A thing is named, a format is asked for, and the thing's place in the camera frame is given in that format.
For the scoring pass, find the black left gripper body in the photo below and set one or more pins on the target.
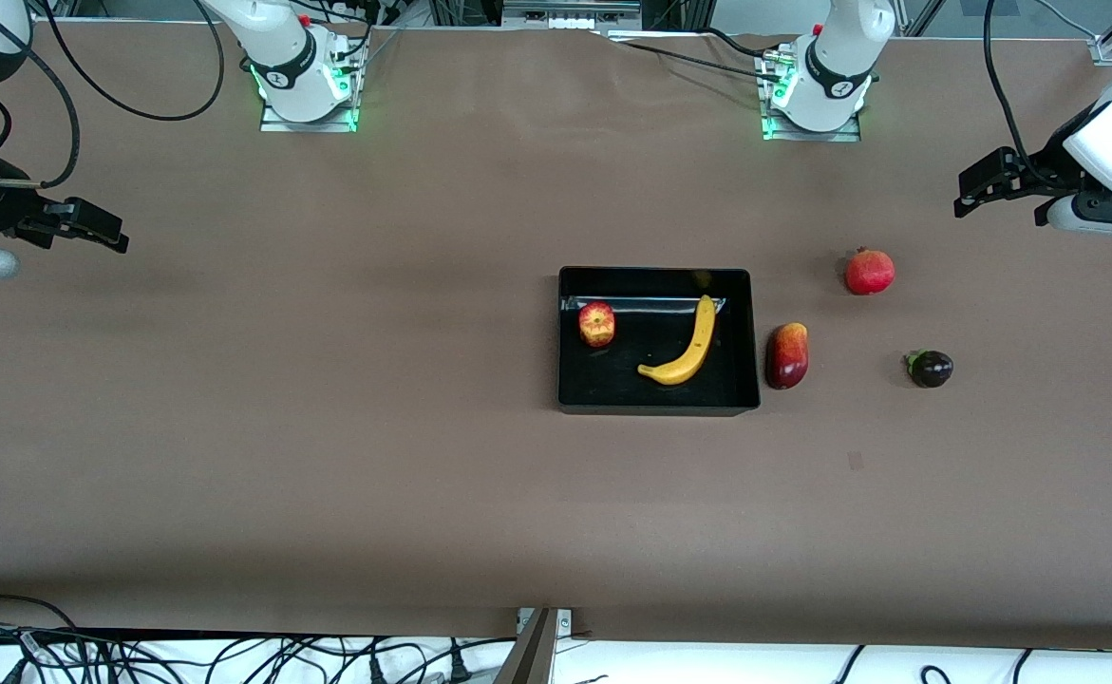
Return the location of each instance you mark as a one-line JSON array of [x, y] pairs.
[[1052, 157]]

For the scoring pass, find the metal table edge bracket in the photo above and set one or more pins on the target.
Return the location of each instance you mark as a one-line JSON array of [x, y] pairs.
[[541, 636]]

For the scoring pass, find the black rectangular plastic tray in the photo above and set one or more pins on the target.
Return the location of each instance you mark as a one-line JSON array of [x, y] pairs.
[[612, 385]]

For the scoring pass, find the red yellow apple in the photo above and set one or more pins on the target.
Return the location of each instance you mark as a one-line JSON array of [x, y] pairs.
[[597, 325]]

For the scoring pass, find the dark purple mangosteen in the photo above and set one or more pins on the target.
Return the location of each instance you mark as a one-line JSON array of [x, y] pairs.
[[932, 370]]

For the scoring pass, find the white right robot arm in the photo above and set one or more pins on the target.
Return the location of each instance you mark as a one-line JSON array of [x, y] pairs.
[[280, 47]]

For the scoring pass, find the white power strip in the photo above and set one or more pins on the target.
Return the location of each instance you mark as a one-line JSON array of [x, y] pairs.
[[565, 19]]

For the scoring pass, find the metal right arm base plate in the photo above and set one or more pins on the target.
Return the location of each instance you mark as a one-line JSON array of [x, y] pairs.
[[275, 124]]

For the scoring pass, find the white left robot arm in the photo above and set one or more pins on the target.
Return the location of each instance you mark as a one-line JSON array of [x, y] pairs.
[[840, 57]]

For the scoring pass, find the red pomegranate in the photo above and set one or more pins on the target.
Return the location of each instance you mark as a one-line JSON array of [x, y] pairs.
[[870, 273]]

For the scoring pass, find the red yellow mango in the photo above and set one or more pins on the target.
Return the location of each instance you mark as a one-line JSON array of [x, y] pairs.
[[787, 356]]

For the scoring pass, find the yellow banana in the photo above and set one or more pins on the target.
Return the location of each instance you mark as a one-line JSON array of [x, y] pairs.
[[698, 344]]

